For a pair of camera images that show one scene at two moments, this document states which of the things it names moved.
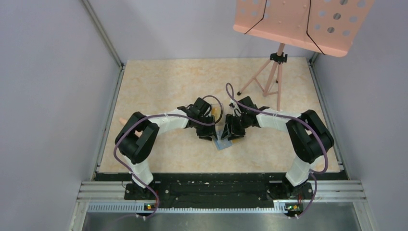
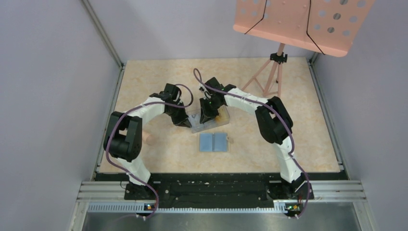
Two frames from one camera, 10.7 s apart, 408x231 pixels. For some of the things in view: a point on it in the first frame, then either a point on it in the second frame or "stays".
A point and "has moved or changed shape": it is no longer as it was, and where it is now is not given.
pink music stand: [327, 26] stays
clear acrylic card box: [217, 111] has moved or changed shape
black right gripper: [230, 131] to [206, 115]
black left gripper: [208, 133] to [184, 117]
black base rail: [217, 189] stays
